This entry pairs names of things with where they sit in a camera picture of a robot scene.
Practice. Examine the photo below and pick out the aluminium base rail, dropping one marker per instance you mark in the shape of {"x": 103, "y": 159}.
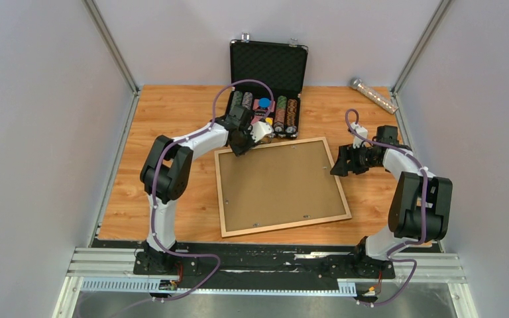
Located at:
{"x": 115, "y": 279}

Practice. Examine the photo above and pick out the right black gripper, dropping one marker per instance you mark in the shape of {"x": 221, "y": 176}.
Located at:
{"x": 342, "y": 167}

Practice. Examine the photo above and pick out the silver glitter tube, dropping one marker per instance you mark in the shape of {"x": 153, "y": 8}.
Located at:
{"x": 372, "y": 94}

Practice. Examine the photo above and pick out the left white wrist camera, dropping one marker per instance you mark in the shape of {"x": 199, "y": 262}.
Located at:
{"x": 260, "y": 130}

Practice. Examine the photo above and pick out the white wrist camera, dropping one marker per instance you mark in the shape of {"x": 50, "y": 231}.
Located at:
{"x": 359, "y": 133}
{"x": 260, "y": 130}

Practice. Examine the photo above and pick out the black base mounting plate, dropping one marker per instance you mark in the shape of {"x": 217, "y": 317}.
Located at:
{"x": 228, "y": 266}

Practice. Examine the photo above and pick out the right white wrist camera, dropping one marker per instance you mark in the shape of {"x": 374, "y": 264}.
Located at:
{"x": 359, "y": 133}

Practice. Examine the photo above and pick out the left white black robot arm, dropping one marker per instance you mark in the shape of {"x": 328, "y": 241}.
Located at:
{"x": 166, "y": 172}

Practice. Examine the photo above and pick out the black poker chip case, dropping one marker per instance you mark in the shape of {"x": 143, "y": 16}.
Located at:
{"x": 281, "y": 67}

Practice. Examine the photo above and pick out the blue round chip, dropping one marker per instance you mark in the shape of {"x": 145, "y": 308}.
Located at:
{"x": 264, "y": 103}

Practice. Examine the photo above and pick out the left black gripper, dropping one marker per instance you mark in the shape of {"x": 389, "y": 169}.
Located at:
{"x": 238, "y": 151}

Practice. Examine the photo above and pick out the light wooden picture frame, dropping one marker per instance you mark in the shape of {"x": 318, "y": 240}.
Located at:
{"x": 224, "y": 197}

